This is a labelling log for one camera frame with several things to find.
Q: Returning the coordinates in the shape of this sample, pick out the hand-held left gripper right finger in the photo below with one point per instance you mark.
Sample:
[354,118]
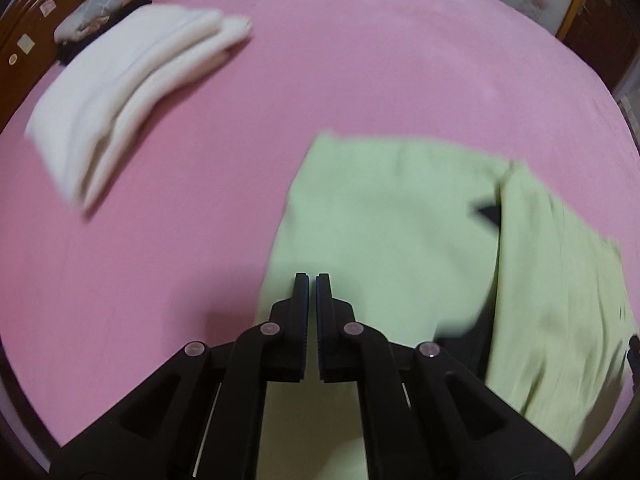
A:
[330,320]

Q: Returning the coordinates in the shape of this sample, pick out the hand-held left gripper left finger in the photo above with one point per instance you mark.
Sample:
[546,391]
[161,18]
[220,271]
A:
[295,310]

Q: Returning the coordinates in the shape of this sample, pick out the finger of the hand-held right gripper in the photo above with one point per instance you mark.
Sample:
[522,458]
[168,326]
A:
[634,352]

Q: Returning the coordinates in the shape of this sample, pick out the green and black hooded jacket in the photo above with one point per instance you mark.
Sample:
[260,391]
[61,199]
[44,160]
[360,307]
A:
[390,220]

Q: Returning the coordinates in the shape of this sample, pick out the pink bed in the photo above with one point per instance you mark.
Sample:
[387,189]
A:
[375,60]

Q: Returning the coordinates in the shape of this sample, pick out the white folded blanket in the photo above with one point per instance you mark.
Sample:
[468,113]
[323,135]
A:
[130,85]

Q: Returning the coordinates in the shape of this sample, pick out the brown wooden door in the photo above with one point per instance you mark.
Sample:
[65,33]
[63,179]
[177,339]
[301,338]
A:
[595,40]

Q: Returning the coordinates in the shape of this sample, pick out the black cloth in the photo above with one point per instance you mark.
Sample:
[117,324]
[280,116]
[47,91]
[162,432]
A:
[75,50]

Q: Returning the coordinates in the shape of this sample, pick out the grey cloth bundle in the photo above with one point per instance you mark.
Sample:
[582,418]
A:
[95,10]

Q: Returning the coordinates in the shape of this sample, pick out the small round headboard sticker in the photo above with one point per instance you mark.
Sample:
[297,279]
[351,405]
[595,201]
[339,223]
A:
[12,59]

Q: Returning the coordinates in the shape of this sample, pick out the white square headboard sticker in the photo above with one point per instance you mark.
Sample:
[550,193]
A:
[26,44]

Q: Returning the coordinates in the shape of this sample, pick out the pink headboard sticker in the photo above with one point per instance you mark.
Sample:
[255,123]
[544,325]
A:
[47,7]

